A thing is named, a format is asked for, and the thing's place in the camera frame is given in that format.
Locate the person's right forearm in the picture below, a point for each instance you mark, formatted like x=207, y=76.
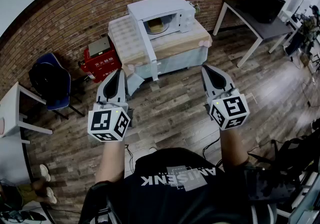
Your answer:
x=232, y=148

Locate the black box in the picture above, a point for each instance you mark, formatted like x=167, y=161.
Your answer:
x=262, y=1

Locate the person's black t-shirt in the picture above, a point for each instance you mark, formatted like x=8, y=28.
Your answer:
x=170, y=193

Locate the white microwave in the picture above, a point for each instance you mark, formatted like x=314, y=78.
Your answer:
x=160, y=6

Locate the person's left forearm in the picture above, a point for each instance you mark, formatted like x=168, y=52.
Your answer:
x=110, y=160

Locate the black office chair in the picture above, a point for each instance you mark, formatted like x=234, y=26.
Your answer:
x=287, y=163

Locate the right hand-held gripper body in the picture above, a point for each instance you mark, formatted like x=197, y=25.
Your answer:
x=231, y=112

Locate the small white table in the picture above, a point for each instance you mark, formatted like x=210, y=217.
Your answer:
x=11, y=108

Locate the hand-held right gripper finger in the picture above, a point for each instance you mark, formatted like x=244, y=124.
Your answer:
x=225, y=78
x=205, y=80

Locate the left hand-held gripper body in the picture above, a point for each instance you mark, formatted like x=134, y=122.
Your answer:
x=102, y=122

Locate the blue chair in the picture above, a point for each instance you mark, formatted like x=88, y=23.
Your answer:
x=60, y=100

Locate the red fire equipment box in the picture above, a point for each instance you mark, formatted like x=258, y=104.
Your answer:
x=105, y=65

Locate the cloth-covered table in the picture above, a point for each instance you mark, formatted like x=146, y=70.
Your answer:
x=175, y=46

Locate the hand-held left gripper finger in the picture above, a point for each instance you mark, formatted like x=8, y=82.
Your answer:
x=102, y=88
x=122, y=88

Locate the dark table with white legs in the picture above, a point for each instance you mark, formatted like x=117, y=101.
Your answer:
x=265, y=28

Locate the black backpack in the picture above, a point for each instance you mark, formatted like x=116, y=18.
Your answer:
x=50, y=80

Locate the cream plastic tray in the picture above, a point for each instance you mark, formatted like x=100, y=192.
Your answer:
x=155, y=27

